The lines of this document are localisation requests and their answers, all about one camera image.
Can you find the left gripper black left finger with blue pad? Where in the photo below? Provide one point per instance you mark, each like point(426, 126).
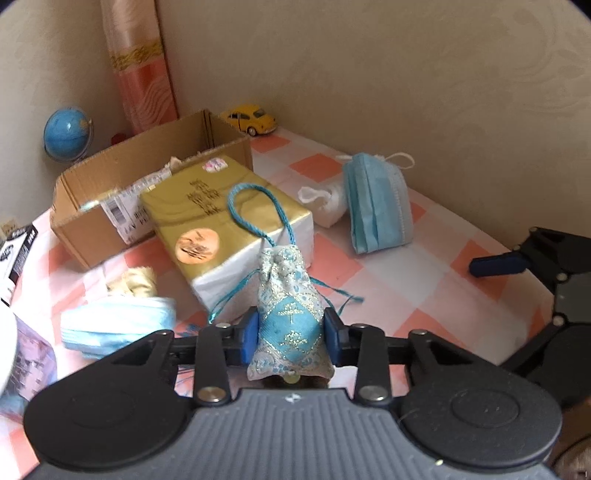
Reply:
point(212, 351)

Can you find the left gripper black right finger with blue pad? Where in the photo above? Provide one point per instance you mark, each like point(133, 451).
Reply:
point(371, 351)

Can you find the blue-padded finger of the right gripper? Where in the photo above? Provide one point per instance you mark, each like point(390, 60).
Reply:
point(509, 263)

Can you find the blue embroidered sachet pouch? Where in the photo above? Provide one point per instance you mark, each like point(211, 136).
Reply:
point(291, 318)

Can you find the yellow knotted cleaning cloth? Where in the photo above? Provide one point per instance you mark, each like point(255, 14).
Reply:
point(135, 282)

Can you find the blue face mask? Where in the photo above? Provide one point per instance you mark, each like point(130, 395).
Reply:
point(101, 327)
point(378, 200)

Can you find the white knotted cloth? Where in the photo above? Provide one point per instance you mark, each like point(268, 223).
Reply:
point(327, 204)

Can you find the brown knitted hair scrunchie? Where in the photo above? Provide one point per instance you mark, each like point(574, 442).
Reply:
point(293, 383)

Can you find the orange checkered tablecloth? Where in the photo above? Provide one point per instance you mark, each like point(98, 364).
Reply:
point(422, 285)

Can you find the gold tissue pack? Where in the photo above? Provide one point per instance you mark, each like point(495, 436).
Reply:
point(190, 215)

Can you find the open cardboard box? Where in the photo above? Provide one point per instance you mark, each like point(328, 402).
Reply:
point(90, 236)

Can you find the clear jar white lid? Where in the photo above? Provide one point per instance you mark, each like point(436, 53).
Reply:
point(28, 365)

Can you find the black white pen box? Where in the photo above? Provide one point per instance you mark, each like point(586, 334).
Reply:
point(14, 253)

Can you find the yellow toy car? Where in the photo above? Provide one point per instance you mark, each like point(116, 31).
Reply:
point(250, 119)

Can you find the blue desk globe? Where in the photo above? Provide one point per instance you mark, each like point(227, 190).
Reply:
point(68, 134)

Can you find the pink orange curtain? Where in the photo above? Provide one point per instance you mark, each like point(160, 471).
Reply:
point(137, 57)

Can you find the wall power socket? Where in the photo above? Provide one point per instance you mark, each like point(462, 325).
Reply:
point(7, 227)

